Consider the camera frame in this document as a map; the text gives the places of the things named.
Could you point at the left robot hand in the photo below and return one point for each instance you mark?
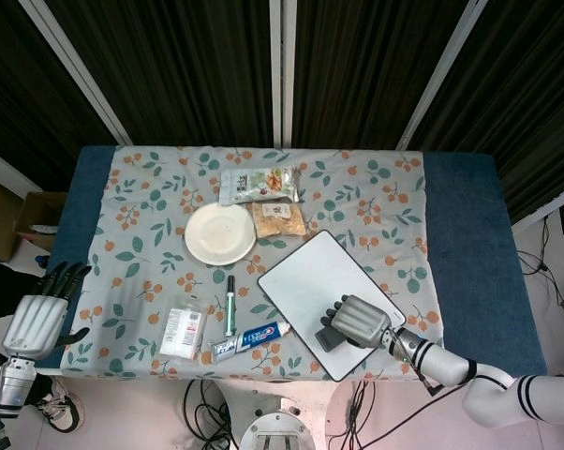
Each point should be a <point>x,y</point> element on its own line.
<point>34,323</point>

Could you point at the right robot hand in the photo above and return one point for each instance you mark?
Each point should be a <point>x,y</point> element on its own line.
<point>361,323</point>

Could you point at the dark grey whiteboard eraser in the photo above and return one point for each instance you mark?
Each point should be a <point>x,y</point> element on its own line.
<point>330,340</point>

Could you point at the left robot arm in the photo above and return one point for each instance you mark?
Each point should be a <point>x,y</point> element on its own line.
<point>5,389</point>

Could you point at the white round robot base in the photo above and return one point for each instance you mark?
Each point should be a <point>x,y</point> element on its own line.
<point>277,426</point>

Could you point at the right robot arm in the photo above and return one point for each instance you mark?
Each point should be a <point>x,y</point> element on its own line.
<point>474,375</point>

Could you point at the white whiteboard with black rim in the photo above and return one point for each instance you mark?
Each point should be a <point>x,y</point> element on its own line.
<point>310,276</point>

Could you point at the black and white sneaker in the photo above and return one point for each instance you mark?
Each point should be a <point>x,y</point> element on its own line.
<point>64,408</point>

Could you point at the blue toothpaste tube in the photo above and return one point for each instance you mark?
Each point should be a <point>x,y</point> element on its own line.
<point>258,336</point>

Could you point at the brown cardboard box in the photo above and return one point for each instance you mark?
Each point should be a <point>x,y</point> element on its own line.
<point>1,215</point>

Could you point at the floral patterned tablecloth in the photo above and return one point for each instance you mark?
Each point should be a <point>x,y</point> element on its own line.
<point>141,262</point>

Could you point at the green marker pen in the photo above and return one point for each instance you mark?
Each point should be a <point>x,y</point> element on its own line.
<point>230,309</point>

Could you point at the clear bag of orange snacks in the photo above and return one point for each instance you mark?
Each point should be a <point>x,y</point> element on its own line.
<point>277,220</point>

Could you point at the blue table cover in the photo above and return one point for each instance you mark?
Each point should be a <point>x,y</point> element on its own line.
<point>469,234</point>

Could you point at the white tissue pack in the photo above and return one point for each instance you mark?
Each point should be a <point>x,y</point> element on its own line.
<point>183,330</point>

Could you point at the white round plate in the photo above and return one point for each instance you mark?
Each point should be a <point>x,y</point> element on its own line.
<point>220,233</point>

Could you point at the green snack bag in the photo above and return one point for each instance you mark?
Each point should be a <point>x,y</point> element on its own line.
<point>258,184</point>

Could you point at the black pleated curtain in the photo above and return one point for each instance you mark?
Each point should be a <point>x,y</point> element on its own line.
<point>366,70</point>
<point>530,94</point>
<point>24,103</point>
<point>179,70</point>

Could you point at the white frame post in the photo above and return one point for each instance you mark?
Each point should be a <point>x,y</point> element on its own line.
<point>441,75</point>
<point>282,70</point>
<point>80,75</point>

